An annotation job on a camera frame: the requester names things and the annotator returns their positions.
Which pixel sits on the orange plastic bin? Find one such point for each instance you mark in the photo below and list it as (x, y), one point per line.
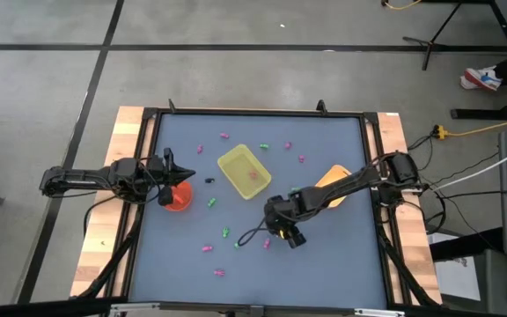
(335, 171)

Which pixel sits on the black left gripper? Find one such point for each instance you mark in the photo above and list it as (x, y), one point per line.
(167, 174)

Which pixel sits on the white box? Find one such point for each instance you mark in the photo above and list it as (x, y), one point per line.
(456, 277)

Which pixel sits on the person's shoe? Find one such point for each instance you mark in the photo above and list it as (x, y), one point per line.
(480, 79)

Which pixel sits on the black horizontal rig beam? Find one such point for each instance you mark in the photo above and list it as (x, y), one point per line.
(38, 308)

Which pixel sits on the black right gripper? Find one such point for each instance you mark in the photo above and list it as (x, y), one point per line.
(286, 209)

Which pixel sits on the black aluminium table frame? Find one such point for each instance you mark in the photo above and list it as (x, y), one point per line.
(236, 112)

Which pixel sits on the black floor stand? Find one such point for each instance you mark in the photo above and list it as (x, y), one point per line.
(431, 44)

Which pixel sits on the black frame clamp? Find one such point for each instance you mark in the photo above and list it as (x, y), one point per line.
(172, 106)
(321, 106)

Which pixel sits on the yellow plastic tray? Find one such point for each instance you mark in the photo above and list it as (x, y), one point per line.
(236, 165)

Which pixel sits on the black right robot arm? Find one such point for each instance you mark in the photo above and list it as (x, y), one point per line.
(346, 182)

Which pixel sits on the orange skeleton figure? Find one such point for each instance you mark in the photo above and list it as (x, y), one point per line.
(178, 198)

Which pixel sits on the black table leg base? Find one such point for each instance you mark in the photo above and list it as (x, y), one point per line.
(478, 113)

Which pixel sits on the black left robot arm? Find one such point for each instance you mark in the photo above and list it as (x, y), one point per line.
(82, 175)

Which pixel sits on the black skeleton figure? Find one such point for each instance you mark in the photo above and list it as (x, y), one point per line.
(209, 180)

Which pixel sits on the orange round bowl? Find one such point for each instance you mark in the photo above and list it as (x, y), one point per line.
(184, 199)

